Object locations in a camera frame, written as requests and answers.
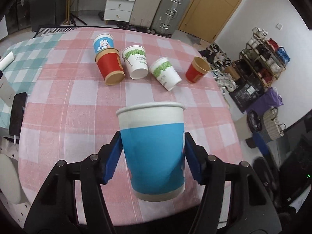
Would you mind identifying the red brown paper cup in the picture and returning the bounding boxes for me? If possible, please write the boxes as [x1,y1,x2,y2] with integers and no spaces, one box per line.
[186,57,211,83]

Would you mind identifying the shoe rack with shoes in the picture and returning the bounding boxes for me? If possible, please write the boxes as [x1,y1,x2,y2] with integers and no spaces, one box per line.
[239,27,290,88]

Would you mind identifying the beige suitcase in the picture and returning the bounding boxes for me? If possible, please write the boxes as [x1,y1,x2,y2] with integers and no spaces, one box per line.
[129,0,161,28]

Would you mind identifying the silver suitcase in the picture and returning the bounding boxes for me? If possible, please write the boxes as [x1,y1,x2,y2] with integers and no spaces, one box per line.
[151,0,190,38]

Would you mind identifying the blue rabbit paper cup lying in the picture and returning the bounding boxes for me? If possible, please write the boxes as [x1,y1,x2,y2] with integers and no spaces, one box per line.
[93,33,114,54]

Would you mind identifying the black smartphone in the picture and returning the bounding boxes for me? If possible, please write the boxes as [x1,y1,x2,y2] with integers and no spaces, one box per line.
[9,92,27,136]

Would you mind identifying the white green paper cup right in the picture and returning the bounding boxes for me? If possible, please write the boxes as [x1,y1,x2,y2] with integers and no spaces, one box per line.
[149,57,182,91]

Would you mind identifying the teal checkered tablecloth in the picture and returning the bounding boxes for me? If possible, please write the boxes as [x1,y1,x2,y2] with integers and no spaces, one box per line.
[4,34,62,121]

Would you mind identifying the woven basket bag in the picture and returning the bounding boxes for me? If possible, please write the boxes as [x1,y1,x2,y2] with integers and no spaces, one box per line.
[261,107,286,142]

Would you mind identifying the blue white paper cup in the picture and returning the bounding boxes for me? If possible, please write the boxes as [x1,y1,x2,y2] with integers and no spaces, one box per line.
[116,101,185,202]

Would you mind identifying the white power bank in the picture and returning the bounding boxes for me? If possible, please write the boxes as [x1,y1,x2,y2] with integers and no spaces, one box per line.
[0,70,16,107]

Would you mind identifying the purple bag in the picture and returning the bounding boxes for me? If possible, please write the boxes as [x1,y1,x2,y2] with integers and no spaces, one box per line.
[246,87,284,115]

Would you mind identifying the pink checkered tablecloth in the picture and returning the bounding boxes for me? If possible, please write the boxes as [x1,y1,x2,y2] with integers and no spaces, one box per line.
[19,28,243,226]

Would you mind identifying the white green paper cup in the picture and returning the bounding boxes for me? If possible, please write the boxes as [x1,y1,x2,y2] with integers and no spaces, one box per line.
[149,57,182,91]
[122,45,149,80]

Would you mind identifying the wooden door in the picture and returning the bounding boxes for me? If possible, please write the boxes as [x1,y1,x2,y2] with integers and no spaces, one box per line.
[179,0,242,43]

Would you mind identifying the red paper cup lying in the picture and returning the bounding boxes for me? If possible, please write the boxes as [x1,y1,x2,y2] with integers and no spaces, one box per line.
[95,48,125,86]

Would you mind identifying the black shopping bag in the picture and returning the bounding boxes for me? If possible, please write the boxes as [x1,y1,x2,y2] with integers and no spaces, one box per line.
[230,81,264,113]

